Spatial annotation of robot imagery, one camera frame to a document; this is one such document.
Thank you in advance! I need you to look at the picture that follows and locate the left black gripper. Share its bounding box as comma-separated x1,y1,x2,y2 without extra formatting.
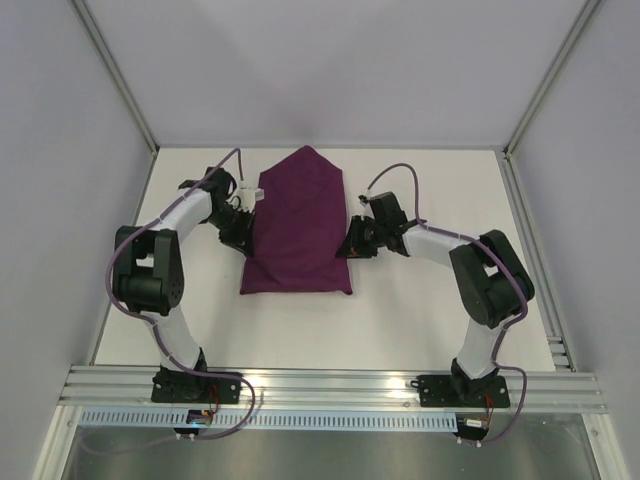
206,206,257,257

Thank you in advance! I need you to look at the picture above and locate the purple surgical drape cloth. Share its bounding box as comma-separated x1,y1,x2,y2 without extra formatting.
240,146,353,295

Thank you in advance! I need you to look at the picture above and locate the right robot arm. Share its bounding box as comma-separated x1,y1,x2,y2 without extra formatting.
336,192,535,405

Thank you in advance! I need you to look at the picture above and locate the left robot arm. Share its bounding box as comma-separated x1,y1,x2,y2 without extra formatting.
105,167,265,401

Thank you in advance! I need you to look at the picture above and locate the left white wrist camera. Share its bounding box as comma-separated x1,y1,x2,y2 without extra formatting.
235,186,265,210

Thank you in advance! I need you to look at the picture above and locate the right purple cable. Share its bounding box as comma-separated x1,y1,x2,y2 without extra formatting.
364,162,529,448

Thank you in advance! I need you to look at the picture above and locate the purple cable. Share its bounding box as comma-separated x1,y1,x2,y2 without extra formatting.
105,147,258,443
364,162,529,448

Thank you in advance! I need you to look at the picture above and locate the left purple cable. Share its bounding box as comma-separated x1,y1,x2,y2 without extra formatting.
105,147,258,443

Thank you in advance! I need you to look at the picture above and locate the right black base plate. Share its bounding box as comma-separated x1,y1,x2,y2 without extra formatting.
409,374,511,409

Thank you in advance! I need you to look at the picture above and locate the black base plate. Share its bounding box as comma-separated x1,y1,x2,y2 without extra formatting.
151,369,241,405
409,374,511,409

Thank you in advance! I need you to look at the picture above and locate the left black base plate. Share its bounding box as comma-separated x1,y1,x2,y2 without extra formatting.
151,369,241,405

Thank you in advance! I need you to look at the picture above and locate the left aluminium frame post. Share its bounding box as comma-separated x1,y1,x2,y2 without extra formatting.
68,0,160,158

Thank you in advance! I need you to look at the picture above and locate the aluminium frame post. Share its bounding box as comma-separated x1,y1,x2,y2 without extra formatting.
68,0,160,158
502,0,605,159

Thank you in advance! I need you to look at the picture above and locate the white slotted cable duct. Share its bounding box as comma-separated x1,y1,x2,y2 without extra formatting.
78,408,458,433

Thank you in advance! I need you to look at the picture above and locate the aluminium mounting rail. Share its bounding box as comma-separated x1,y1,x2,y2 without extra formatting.
58,365,608,414

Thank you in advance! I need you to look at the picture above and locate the right aluminium frame post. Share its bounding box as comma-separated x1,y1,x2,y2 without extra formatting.
502,0,605,159

